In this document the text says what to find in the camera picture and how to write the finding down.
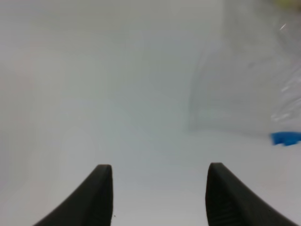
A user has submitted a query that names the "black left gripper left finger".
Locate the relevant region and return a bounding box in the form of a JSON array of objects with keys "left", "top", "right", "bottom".
[{"left": 36, "top": 165, "right": 113, "bottom": 226}]

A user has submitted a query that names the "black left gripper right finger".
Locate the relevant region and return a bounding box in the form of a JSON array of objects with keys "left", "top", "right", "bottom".
[{"left": 205, "top": 163, "right": 296, "bottom": 226}]

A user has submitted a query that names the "clear zip bag blue seal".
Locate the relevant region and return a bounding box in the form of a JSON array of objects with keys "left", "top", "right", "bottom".
[{"left": 187, "top": 0, "right": 301, "bottom": 147}]

